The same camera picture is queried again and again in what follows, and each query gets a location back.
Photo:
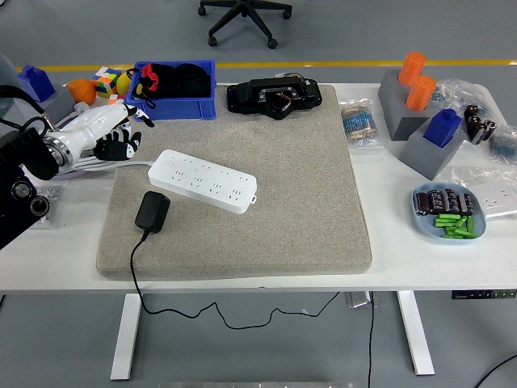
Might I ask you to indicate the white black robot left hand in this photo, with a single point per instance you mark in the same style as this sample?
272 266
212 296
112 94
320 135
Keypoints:
93 125

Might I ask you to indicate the black plug adapter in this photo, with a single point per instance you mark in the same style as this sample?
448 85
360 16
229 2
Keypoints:
151 212

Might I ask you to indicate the white power strip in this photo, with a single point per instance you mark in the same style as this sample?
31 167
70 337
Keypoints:
202 180

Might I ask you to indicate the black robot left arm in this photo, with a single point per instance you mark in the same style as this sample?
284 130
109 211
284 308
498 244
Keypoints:
20 161

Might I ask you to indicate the orange cup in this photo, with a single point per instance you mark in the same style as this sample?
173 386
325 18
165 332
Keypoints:
81 91

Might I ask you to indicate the yellow ball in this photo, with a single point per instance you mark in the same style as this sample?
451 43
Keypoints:
123 83

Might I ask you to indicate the blue bottle-shaped block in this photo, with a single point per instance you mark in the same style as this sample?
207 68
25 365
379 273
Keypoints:
442 128
36 83

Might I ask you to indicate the black pouch with red trim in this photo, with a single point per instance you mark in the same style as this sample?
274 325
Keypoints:
161 87

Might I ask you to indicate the blue plastic bin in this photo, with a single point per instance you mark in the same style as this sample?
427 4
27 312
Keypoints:
173 109

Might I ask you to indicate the round black pouch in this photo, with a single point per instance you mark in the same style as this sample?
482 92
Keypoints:
194 81

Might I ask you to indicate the black mechanical device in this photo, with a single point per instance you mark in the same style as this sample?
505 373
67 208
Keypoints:
250 97

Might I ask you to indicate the grey-brown mat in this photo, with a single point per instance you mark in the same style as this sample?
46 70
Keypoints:
262 202

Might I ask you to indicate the black office chair base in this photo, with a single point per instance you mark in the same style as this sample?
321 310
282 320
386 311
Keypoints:
242 12

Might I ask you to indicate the white table leg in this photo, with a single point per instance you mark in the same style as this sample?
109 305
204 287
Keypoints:
126 339
416 335

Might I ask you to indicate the clear bag of resistors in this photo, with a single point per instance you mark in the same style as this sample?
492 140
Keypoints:
359 125

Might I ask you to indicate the grey two-hole block base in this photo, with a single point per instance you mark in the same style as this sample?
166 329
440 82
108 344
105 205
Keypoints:
392 105

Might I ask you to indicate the grey box under table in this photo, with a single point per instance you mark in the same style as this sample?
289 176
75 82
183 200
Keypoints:
357 300

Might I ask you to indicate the orange cylinder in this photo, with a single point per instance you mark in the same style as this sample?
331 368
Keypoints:
412 68
421 94

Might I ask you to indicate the black cylindrical capacitor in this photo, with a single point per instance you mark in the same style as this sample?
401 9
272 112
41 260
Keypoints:
467 204
490 128
423 204
436 201
452 200
472 113
476 130

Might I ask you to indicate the light blue plate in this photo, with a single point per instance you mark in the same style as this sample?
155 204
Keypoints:
424 226

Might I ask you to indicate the small green cylinder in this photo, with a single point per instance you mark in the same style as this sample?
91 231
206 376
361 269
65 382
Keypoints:
456 236
447 217
451 230
444 222
461 223
470 224

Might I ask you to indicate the clear bag of small parts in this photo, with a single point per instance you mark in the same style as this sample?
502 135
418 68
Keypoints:
460 91

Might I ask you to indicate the clear plastic socket bag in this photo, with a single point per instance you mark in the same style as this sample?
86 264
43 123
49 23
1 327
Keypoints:
464 175

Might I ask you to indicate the bag of blue resistors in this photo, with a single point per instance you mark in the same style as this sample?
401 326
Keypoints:
505 141

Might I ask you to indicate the black table control panel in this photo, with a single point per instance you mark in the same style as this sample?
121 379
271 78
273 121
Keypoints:
480 295

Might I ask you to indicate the white wall socket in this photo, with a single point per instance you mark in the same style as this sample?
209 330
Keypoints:
497 202

